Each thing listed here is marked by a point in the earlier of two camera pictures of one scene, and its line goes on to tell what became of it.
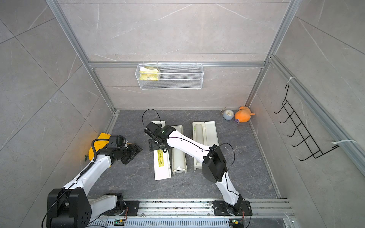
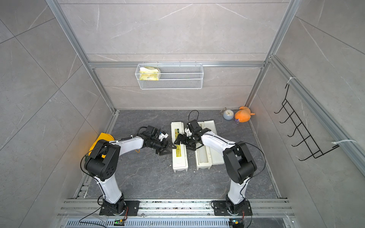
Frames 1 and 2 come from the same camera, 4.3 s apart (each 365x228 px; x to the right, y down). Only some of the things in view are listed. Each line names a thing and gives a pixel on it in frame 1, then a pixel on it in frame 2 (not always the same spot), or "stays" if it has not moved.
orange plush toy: x=244 y=114 stays
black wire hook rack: x=315 y=151 stays
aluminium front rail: x=263 y=207 stays
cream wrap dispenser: x=162 y=162 to x=180 y=162
